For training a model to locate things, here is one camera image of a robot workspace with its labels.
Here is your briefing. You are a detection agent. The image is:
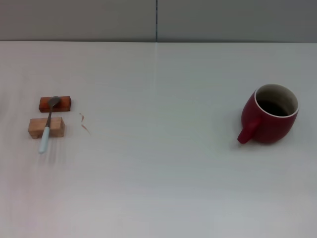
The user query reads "dark coffee liquid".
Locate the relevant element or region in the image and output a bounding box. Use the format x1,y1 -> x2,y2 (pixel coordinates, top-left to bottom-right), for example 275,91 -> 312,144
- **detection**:
257,99 -> 295,117

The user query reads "red ceramic cup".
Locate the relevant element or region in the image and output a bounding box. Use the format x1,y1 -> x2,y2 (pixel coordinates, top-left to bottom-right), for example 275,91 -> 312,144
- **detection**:
237,83 -> 301,145

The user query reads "light wooden block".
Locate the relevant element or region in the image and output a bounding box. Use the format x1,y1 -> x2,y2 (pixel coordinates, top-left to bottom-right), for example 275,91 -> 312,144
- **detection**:
28,117 -> 66,139

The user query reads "blue handled metal spoon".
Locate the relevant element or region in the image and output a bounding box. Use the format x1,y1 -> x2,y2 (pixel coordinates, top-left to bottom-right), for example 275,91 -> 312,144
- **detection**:
38,96 -> 61,154

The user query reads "dark reddish wooden block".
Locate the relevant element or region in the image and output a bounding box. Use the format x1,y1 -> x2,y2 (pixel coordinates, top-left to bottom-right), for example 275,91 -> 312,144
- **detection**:
39,96 -> 72,114

